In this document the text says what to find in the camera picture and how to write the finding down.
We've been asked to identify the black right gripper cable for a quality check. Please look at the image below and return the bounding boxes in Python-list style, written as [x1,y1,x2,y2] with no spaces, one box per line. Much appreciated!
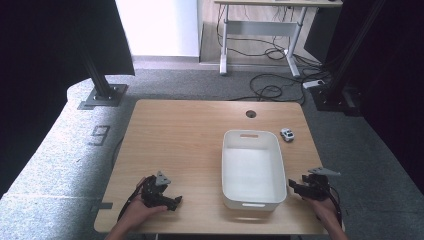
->
[328,185,344,228]

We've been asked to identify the white plastic basket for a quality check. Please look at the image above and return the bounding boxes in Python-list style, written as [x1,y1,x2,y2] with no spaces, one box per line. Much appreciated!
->
[221,129,288,212]

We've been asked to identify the black metal stand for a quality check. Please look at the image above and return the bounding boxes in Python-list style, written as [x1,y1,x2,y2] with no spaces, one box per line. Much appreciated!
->
[77,39,129,111]
[309,0,388,118]

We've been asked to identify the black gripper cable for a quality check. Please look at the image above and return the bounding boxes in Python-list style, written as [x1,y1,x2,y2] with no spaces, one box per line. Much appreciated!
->
[116,181,145,222]
[328,185,344,228]

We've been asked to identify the person's right hand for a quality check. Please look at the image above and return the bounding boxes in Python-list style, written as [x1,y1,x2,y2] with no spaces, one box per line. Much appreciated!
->
[303,195,338,224]

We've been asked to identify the dark curtain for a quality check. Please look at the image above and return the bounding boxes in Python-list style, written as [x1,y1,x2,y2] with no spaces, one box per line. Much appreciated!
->
[324,0,424,196]
[0,0,136,198]

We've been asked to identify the white-framed background desk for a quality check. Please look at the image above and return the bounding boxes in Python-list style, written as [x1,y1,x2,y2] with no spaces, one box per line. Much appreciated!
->
[213,0,344,78]

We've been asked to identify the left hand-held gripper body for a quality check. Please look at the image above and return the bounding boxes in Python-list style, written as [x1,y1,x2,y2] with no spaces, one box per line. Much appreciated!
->
[139,170,173,210]

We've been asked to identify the grey tape piece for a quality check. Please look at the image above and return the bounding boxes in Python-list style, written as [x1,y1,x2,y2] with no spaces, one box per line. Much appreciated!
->
[90,201,114,213]

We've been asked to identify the black floor cable tangle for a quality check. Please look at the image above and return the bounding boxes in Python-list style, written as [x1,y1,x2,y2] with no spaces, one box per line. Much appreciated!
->
[228,68,333,105]

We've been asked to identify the black cables under desk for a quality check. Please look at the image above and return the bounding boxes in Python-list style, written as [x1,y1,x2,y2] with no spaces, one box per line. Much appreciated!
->
[215,3,323,64]

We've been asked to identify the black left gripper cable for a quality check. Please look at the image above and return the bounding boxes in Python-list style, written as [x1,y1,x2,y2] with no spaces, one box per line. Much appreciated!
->
[116,181,145,222]

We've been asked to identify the person's left hand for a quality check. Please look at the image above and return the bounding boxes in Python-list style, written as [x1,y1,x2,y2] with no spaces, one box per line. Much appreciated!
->
[120,176,168,232]

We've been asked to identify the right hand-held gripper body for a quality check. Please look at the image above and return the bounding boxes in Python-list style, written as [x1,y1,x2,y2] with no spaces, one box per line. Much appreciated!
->
[301,166,342,202]

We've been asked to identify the white toy car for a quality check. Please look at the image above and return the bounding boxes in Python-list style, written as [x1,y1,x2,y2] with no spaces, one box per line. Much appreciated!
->
[279,127,296,143]

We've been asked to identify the white power strip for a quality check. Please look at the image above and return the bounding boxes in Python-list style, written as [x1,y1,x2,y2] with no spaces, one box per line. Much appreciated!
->
[302,79,326,90]

